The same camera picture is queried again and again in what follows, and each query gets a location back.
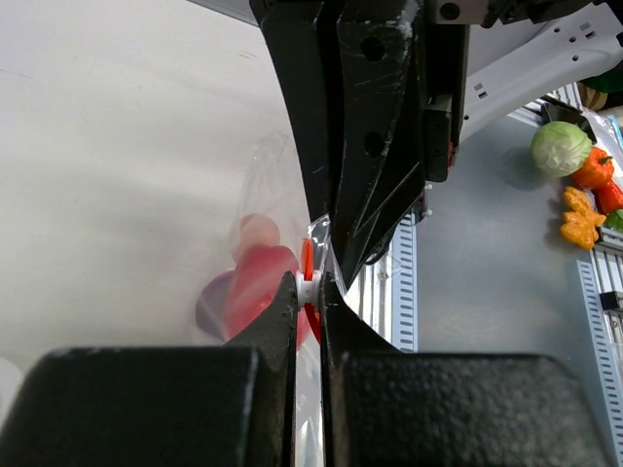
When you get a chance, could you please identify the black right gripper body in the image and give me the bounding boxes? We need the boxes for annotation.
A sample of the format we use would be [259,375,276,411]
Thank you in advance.
[418,1,487,183]

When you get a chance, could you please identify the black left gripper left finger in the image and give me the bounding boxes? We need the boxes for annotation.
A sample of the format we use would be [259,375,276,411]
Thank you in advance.
[1,273,298,466]

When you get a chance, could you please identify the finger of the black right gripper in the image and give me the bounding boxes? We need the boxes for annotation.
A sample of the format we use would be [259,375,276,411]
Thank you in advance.
[333,1,423,283]
[250,1,341,219]

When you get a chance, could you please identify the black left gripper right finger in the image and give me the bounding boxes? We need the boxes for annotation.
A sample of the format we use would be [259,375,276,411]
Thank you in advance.
[318,274,614,466]

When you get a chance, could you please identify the purple red onion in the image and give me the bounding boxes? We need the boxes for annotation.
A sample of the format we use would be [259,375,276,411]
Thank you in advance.
[195,269,234,341]

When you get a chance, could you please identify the clear zip bag red zipper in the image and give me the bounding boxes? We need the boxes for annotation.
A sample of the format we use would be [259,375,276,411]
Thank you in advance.
[193,132,324,466]

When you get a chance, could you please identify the red bell pepper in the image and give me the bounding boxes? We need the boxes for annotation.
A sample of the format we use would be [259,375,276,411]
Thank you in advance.
[225,244,299,339]

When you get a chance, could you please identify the beige egg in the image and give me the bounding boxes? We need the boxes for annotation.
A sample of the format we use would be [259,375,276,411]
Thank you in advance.
[232,213,280,263]

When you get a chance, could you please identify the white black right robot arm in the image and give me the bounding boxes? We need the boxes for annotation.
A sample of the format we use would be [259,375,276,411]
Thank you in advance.
[250,1,622,282]

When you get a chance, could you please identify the green toy cabbage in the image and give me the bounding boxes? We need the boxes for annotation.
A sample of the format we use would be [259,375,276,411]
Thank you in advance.
[530,122,593,178]

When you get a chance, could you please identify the yellow orange toy vegetable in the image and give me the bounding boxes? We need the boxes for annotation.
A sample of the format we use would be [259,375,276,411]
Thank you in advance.
[560,186,606,250]

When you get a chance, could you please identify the red toy pepper background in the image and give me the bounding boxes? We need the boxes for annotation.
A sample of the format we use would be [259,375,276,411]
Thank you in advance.
[594,180,623,215]

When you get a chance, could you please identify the white slotted cable duct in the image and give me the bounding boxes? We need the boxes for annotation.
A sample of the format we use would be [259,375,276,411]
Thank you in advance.
[389,214,419,353]

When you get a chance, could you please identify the aluminium front rail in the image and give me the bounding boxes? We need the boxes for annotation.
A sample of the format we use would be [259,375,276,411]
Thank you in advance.
[346,247,393,342]

